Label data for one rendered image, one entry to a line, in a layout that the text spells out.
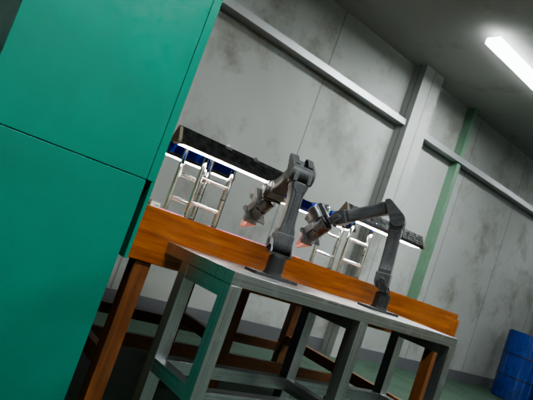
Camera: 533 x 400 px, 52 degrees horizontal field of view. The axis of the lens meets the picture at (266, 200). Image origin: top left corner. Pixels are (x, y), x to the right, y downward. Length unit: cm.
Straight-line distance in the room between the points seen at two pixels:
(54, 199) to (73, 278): 25
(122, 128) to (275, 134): 292
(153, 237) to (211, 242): 22
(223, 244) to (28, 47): 91
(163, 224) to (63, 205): 35
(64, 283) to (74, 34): 74
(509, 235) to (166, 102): 629
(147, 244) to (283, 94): 295
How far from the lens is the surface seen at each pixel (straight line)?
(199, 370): 160
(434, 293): 656
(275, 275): 186
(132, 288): 191
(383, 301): 229
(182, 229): 192
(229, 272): 157
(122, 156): 177
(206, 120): 421
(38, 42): 173
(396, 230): 231
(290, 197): 192
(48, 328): 182
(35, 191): 172
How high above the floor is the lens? 76
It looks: 5 degrees up
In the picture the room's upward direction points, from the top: 19 degrees clockwise
